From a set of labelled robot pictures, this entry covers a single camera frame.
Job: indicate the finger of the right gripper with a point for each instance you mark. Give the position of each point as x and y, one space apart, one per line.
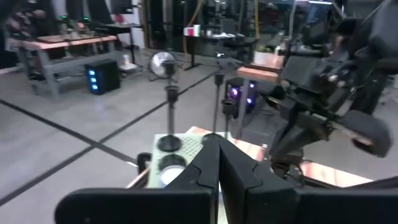
308 137
283 152

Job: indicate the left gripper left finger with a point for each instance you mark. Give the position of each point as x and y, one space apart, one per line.
202 174

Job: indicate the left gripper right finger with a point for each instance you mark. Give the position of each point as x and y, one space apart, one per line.
248 193

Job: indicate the black candlestick holder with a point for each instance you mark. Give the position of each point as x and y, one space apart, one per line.
228 107
170 67
169 143
218 77

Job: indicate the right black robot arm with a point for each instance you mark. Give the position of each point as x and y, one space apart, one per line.
379 37

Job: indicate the green perforated metal shelf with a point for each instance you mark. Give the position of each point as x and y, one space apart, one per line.
192 146

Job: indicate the black computer purple lights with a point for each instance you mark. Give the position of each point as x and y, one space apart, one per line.
239 93

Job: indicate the white plant pot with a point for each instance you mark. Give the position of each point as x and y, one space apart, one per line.
262 57

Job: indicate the floor fan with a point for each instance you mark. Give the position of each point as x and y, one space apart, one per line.
157 63

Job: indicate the black desk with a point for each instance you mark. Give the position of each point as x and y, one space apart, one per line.
214 40

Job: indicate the black computer blue lights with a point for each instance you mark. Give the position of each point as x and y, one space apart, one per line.
105 77

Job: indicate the wooden table grey frame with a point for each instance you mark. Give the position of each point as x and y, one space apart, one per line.
46 67

